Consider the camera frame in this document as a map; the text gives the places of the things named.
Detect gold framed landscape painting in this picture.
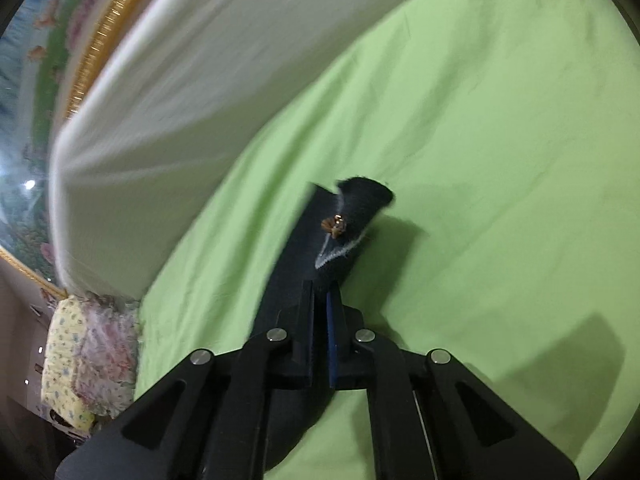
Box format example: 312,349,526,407
1,0,140,298

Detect light green bed sheet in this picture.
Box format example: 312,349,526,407
137,0,639,477

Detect white striped headboard cover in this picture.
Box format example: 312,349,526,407
49,0,405,298

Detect yellow floral pillow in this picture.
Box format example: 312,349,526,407
40,296,94,432

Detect black fleece pants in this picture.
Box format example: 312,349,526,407
250,177,394,470

